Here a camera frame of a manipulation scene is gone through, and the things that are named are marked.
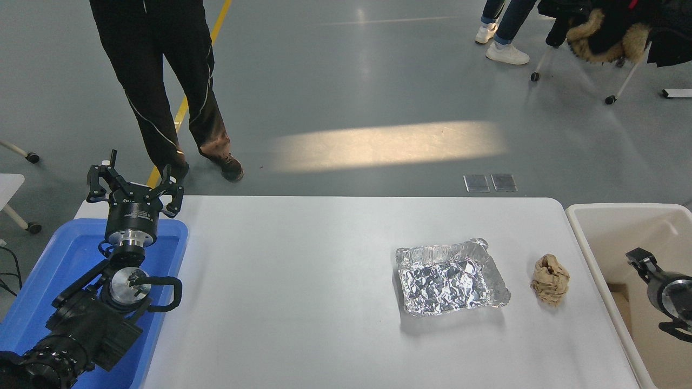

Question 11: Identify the white leg with caster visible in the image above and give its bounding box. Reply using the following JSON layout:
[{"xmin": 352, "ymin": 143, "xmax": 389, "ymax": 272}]
[{"xmin": 0, "ymin": 140, "xmax": 41, "ymax": 164}]

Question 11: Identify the large pale plastic bin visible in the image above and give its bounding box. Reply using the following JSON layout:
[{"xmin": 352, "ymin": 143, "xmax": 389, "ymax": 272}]
[{"xmin": 565, "ymin": 203, "xmax": 692, "ymax": 389}]

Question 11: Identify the blue plastic tray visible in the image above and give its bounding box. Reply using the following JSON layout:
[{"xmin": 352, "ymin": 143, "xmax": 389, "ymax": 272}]
[{"xmin": 0, "ymin": 218, "xmax": 189, "ymax": 389}]

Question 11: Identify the person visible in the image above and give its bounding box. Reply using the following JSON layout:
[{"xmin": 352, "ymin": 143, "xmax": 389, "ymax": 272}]
[
  {"xmin": 89, "ymin": 0, "xmax": 244, "ymax": 183},
  {"xmin": 475, "ymin": 0, "xmax": 537, "ymax": 66}
]

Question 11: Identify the white side table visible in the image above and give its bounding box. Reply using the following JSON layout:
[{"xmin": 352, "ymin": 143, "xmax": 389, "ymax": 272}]
[{"xmin": 0, "ymin": 173, "xmax": 43, "ymax": 234}]

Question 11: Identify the chair with white legs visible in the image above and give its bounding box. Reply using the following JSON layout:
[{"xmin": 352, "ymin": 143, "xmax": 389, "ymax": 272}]
[{"xmin": 530, "ymin": 45, "xmax": 652, "ymax": 105}]

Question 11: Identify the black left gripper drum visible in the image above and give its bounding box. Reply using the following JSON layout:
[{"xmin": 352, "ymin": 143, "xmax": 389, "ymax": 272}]
[{"xmin": 105, "ymin": 194, "xmax": 163, "ymax": 234}]

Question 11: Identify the crumpled tan paper ball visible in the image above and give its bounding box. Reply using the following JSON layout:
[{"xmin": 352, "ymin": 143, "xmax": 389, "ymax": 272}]
[{"xmin": 530, "ymin": 253, "xmax": 571, "ymax": 308}]

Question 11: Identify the silver foil plate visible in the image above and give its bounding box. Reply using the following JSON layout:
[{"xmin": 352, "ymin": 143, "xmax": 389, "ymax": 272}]
[{"xmin": 395, "ymin": 238, "xmax": 512, "ymax": 318}]

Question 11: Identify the black coat with fur trim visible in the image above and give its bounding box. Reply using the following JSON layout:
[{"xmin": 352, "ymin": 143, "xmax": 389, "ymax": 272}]
[{"xmin": 537, "ymin": 0, "xmax": 692, "ymax": 68}]

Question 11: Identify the black cable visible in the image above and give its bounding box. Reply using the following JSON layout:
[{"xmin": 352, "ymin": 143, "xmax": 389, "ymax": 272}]
[{"xmin": 0, "ymin": 246, "xmax": 24, "ymax": 297}]

